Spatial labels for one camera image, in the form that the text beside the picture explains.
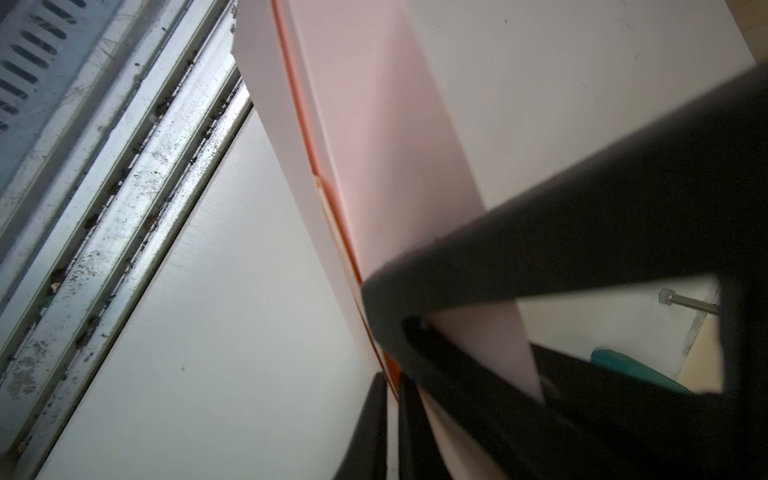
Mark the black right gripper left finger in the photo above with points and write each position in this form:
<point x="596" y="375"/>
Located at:
<point x="366" y="455"/>

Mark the green plastic tool case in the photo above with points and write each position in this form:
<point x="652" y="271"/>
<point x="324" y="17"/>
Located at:
<point x="625" y="365"/>

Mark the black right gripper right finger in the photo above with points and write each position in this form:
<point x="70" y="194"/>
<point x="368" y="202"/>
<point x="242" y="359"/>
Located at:
<point x="419" y="456"/>

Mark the yellow letter paper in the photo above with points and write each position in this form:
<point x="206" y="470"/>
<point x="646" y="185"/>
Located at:
<point x="353" y="282"/>

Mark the silver bolt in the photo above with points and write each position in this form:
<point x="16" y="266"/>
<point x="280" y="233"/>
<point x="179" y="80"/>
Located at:
<point x="670" y="297"/>

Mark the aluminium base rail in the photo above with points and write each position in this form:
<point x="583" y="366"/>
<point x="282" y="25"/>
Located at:
<point x="114" y="115"/>

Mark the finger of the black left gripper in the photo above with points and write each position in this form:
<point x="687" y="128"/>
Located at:
<point x="687" y="195"/>

